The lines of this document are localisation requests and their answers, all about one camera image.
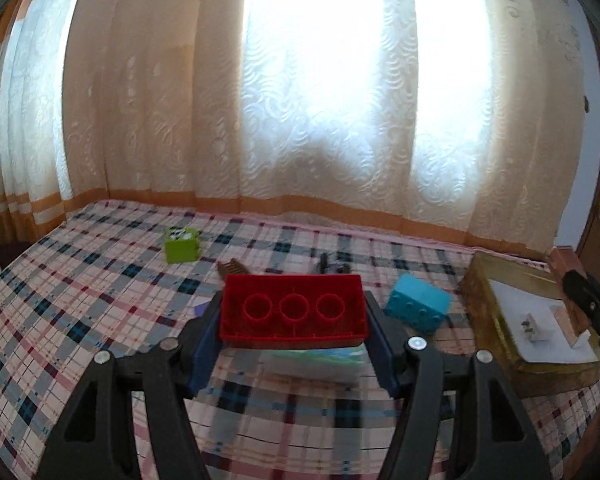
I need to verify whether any copper embossed box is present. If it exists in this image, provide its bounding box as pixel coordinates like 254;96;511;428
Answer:
552;304;590;349

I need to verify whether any blue toy brick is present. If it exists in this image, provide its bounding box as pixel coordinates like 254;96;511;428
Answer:
384;274;451;335

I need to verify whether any brown folding comb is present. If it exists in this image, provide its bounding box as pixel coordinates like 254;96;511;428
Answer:
216;258;250;282

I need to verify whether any white small box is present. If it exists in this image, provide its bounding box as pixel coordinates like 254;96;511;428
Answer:
520;313;553;344

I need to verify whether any red toy brick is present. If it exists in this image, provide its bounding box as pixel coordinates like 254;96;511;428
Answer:
219;274;370;350

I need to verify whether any gold tin tray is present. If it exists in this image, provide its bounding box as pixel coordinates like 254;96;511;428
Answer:
460;252;600;398

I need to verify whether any cream lace curtain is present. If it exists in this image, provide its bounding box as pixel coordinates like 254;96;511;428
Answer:
0;0;585;254

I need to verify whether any green toy cube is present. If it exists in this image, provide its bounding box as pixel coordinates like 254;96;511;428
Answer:
163;228;201;264

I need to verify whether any dental floss pick pack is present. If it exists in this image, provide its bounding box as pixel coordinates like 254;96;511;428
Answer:
261;344;368;385

